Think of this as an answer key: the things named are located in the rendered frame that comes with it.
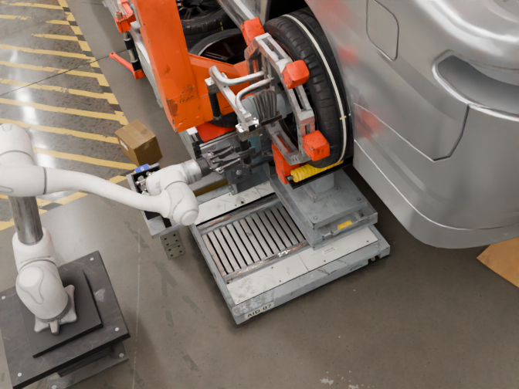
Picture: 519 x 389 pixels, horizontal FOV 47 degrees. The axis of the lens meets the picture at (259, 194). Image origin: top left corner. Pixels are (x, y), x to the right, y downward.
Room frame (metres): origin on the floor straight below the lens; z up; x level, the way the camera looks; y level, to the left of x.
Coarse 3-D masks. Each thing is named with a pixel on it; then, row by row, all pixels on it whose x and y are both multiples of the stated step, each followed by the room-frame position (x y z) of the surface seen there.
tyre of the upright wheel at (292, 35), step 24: (264, 24) 2.20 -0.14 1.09; (288, 24) 2.03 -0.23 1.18; (312, 24) 2.00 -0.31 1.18; (288, 48) 1.96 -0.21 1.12; (312, 48) 1.89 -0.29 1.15; (312, 72) 1.80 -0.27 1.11; (336, 72) 1.80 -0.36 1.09; (312, 96) 1.78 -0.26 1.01; (336, 96) 1.74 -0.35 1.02; (336, 120) 1.70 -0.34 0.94; (336, 144) 1.69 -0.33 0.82
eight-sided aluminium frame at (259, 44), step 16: (256, 48) 2.06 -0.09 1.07; (272, 48) 2.01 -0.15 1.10; (256, 64) 2.22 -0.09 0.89; (272, 64) 1.92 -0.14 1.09; (288, 96) 1.79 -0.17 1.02; (304, 96) 1.78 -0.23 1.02; (304, 112) 1.73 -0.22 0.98; (272, 128) 2.07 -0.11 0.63; (304, 128) 1.71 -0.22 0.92; (288, 144) 1.96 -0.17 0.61; (288, 160) 1.86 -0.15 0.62; (304, 160) 1.71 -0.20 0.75
